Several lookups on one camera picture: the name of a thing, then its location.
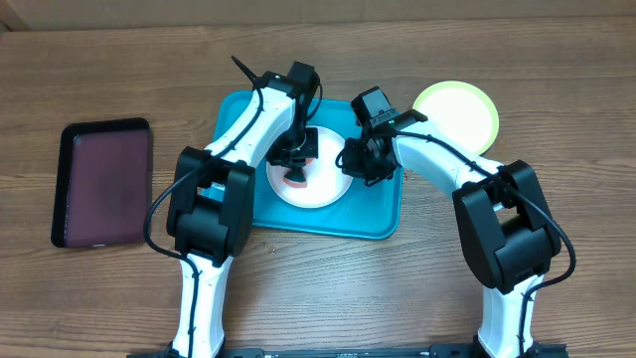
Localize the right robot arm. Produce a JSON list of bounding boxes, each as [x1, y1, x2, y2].
[[336, 109, 573, 357]]

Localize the green and red sponge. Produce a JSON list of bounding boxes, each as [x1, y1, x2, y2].
[[283, 158, 314, 188]]

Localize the teal plastic serving tray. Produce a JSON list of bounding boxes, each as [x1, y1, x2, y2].
[[213, 90, 403, 240]]

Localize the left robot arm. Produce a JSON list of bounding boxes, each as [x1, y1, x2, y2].
[[166, 62, 321, 357]]

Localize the green rimmed plate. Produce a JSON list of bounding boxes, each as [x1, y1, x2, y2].
[[412, 81, 500, 155]]

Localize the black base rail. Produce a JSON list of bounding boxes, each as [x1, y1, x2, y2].
[[126, 343, 569, 358]]

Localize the white plate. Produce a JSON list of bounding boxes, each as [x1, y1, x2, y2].
[[266, 126, 353, 209]]

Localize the black and maroon tray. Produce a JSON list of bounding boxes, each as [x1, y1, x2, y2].
[[51, 117, 152, 249]]

